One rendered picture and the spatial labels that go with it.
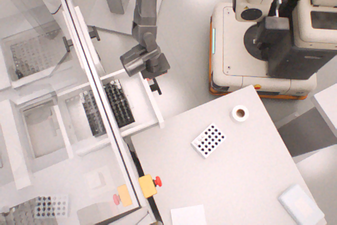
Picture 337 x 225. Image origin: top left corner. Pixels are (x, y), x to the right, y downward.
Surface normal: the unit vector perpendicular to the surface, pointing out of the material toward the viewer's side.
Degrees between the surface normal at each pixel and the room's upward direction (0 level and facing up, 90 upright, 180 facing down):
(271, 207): 0
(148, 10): 42
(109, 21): 5
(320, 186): 0
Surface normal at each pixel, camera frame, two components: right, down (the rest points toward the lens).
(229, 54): 0.00, -0.32
